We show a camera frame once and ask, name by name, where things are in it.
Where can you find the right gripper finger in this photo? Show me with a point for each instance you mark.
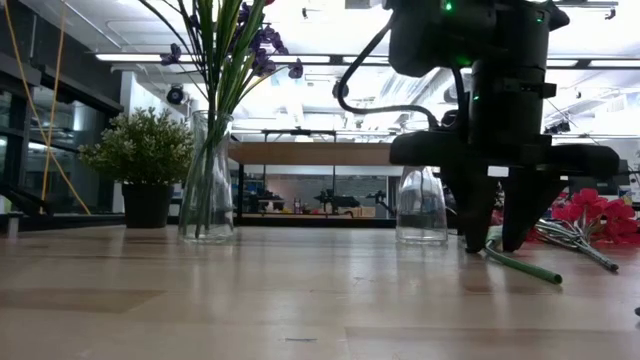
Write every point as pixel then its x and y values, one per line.
pixel 472 210
pixel 525 205

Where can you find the clear glass vase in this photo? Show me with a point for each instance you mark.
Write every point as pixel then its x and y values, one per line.
pixel 421 210
pixel 207 200

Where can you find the maroon tulip green stem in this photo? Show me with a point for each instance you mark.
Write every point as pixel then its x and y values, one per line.
pixel 520 267

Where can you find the purple artificial flower bunch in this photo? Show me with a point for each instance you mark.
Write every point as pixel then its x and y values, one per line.
pixel 262 65

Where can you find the blue artificial flower bunch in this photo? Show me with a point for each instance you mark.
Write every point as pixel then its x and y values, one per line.
pixel 204 200

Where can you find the background black robot arm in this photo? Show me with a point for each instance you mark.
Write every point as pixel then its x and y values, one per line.
pixel 340 201

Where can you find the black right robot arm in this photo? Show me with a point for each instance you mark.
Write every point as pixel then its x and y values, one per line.
pixel 475 35

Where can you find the wooden shelf black metal legs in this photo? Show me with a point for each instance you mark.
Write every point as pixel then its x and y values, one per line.
pixel 310 153

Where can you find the black computer monitor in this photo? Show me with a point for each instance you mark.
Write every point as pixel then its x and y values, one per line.
pixel 600 186

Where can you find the black ceiling spotlight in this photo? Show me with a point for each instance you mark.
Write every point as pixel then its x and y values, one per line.
pixel 346 92
pixel 175 95

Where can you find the green potted plant black pot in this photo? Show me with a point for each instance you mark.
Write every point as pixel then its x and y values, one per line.
pixel 142 150

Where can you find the long ceiling light strip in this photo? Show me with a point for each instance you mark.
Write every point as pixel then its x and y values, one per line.
pixel 130 57

